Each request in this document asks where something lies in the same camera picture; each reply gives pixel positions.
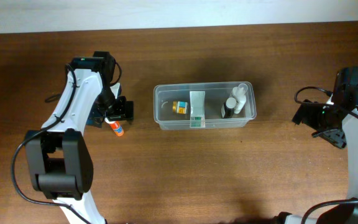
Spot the orange tube white cap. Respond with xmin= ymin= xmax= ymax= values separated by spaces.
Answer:
xmin=104 ymin=118 xmax=124 ymax=136

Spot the small gold-lid jar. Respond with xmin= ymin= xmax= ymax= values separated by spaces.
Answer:
xmin=172 ymin=101 xmax=188 ymax=114

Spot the clear white spray bottle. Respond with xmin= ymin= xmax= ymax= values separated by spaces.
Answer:
xmin=231 ymin=83 xmax=248 ymax=114

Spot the white green tube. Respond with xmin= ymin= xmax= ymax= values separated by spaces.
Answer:
xmin=190 ymin=91 xmax=205 ymax=128

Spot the dark bottle white cap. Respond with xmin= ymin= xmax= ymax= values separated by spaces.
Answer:
xmin=221 ymin=97 xmax=237 ymax=119

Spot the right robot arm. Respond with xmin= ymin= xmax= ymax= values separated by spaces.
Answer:
xmin=273 ymin=67 xmax=358 ymax=224

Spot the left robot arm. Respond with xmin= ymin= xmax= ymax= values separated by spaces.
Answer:
xmin=20 ymin=51 xmax=134 ymax=223

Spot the clear plastic container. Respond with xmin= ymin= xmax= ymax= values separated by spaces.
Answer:
xmin=154 ymin=82 xmax=257 ymax=130

